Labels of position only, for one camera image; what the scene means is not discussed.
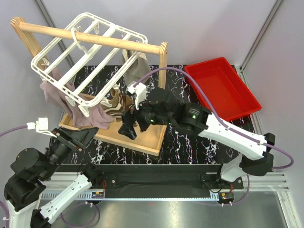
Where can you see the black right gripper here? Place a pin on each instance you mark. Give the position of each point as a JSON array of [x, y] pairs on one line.
[[127, 128]]

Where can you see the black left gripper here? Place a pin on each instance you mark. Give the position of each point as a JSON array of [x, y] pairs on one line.
[[77, 139]]

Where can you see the brown striped sock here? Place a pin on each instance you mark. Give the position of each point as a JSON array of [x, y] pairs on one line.
[[115, 110], [119, 99]]

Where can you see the wooden clothes rack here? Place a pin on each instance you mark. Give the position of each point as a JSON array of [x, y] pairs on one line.
[[149, 142]]

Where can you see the white plastic clip hanger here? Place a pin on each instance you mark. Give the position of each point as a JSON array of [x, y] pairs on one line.
[[89, 34]]

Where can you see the grey cream sock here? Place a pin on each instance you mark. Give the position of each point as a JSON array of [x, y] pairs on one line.
[[137, 70]]

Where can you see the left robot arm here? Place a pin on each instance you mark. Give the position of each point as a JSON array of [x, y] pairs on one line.
[[32, 168]]

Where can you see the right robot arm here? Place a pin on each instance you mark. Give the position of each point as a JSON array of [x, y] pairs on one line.
[[190, 118]]

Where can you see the mauve hanging cloth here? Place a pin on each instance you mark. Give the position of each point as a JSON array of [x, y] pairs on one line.
[[97, 116]]

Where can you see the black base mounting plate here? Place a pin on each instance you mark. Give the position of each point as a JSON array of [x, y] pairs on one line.
[[155, 180]]

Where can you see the red plastic bin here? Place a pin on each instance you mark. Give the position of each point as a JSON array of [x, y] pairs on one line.
[[224, 88]]

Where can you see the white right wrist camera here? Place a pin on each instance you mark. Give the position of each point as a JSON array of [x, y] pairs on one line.
[[137, 93]]

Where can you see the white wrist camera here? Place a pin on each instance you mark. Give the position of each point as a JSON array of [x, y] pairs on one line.
[[137, 93], [41, 126]]

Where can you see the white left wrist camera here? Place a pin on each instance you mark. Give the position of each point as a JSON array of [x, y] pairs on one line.
[[41, 126]]

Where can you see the white slotted cable duct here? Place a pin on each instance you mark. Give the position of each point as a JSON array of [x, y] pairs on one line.
[[92, 195]]

